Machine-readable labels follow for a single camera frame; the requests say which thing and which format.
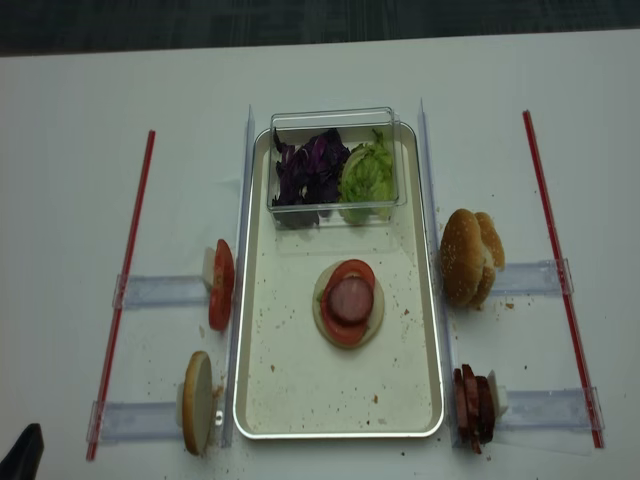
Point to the green lettuce head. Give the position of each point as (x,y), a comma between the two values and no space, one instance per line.
(367,175)

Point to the tomato slice on bun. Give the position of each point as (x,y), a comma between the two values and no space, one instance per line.
(344,334)

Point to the upright tomato slices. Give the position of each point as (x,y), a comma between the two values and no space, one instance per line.
(220,301)

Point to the white block behind tomato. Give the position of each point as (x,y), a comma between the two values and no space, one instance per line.
(208,268)

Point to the upright meat slices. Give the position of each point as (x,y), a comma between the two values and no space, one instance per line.
(476,408)

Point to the white block behind meat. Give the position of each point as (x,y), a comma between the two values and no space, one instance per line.
(497,397)

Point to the purple cabbage pile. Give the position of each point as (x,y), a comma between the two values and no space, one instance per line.
(310,175)

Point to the ham slice on bun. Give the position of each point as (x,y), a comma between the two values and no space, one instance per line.
(351,301)

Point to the clear plastic container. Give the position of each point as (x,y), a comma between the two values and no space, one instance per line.
(355,127)

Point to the bottom bun on tray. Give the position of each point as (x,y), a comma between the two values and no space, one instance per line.
(374,322)

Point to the sesame bun front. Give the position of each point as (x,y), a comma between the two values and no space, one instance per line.
(462,257)

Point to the sesame bun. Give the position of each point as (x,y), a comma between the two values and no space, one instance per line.
(462,257)
(494,258)

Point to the white metal tray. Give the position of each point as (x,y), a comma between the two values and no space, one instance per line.
(291,381)

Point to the sesame bun rear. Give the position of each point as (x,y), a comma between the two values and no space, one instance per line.
(494,258)

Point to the upper left clear holder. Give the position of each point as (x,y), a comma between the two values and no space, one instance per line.
(137,291)

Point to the clear holder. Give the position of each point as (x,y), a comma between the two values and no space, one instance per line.
(573,409)
(137,291)
(113,422)
(547,278)

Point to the left red strip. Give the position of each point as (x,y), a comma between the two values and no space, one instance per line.
(97,412)

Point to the red strip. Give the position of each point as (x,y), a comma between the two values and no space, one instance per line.
(592,408)
(97,412)

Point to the upright bun half left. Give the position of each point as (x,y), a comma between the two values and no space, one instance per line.
(197,403)

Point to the upper right clear holder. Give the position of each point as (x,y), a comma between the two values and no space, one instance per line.
(547,278)

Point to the right red strip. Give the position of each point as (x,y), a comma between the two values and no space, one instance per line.
(592,408)

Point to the lower left clear holder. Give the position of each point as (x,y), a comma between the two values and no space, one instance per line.
(113,422)

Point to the lower right clear holder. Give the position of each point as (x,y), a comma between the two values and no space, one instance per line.
(573,409)

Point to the black object bottom left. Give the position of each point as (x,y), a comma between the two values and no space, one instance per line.
(23,459)

